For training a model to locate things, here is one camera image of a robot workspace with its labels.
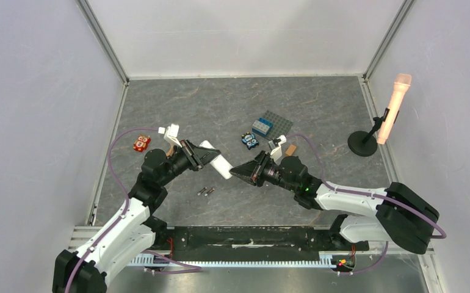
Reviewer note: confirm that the black microphone stand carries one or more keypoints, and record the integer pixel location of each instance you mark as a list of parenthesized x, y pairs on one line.
[(364, 143)]

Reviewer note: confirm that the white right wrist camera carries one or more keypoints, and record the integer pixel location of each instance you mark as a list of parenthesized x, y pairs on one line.
[(275, 146)]

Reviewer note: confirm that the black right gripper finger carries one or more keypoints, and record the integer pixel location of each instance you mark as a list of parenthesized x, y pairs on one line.
[(248, 178), (247, 168)]

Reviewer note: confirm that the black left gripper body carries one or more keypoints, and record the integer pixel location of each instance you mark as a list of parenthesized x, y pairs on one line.
[(189, 156)]

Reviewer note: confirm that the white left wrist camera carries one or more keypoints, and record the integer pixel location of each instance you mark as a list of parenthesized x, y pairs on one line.
[(170, 134)]

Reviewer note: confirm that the grey lego baseplate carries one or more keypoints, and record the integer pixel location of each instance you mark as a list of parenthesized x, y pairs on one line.
[(281, 125)]

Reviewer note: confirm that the large wooden block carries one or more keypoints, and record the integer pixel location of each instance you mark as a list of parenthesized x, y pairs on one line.
[(171, 151)]

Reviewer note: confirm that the grey lego brick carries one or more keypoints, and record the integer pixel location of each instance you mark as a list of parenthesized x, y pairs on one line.
[(256, 130)]

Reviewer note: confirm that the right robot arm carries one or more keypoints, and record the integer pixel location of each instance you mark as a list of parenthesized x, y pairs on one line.
[(395, 213)]

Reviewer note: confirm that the black battery far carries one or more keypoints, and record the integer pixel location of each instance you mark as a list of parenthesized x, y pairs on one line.
[(203, 190)]

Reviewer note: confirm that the small brown wooden block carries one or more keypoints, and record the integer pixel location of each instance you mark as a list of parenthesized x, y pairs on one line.
[(290, 150)]

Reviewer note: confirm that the red owl toy block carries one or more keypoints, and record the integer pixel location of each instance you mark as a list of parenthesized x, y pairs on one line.
[(141, 144)]

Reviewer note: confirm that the blue lego brick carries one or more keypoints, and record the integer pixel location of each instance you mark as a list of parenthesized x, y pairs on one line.
[(266, 122)]

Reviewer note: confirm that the black battery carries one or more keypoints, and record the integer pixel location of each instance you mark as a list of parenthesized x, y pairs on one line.
[(203, 190), (210, 191)]

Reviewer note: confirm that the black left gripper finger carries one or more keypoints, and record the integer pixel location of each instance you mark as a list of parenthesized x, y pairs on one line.
[(204, 157), (191, 148)]

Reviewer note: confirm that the black battery near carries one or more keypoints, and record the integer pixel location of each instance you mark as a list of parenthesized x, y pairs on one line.
[(210, 191)]

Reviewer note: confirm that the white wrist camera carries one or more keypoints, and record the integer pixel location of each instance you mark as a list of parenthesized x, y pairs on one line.
[(275, 146), (170, 134)]

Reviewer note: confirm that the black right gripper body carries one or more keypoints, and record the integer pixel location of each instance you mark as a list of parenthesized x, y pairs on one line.
[(260, 170)]

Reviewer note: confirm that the white remote control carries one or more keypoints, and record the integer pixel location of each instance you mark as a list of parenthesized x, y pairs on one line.
[(222, 166)]

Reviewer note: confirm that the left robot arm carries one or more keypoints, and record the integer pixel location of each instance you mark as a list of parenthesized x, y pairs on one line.
[(94, 265)]

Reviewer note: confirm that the white cable duct strip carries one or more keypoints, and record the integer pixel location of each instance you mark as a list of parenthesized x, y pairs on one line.
[(149, 260)]

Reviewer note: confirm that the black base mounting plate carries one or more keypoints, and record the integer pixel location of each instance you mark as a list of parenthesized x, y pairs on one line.
[(252, 243)]

